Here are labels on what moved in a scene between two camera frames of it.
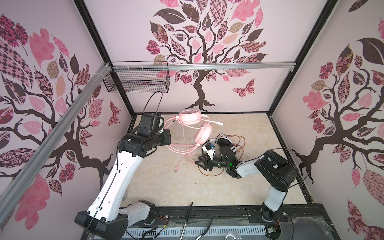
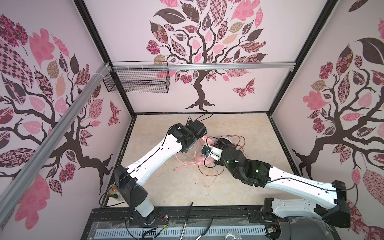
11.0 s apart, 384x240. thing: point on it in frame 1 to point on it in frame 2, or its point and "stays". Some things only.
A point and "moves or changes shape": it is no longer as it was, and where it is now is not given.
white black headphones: x=225 y=141 stays
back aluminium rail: x=203 y=66 stays
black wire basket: x=138 y=81 stays
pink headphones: x=202 y=134 moves or changes shape
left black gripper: x=167 y=140 to x=184 y=150
